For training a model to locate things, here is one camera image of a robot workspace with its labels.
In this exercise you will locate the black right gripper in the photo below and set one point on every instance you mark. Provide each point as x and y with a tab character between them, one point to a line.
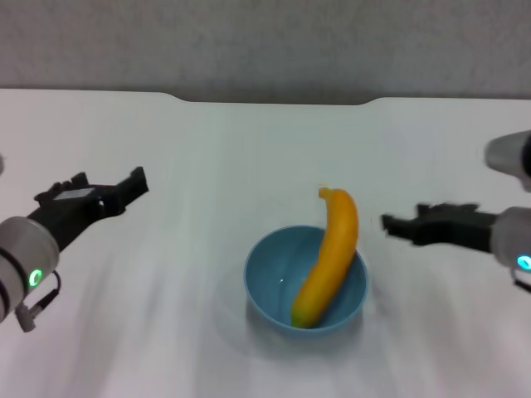
456	228

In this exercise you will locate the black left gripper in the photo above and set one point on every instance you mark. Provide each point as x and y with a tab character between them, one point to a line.
70	207

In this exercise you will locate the yellow banana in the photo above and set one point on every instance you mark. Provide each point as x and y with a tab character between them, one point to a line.
336	257

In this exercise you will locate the blue plastic bowl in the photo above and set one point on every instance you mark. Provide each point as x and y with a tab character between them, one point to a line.
274	282

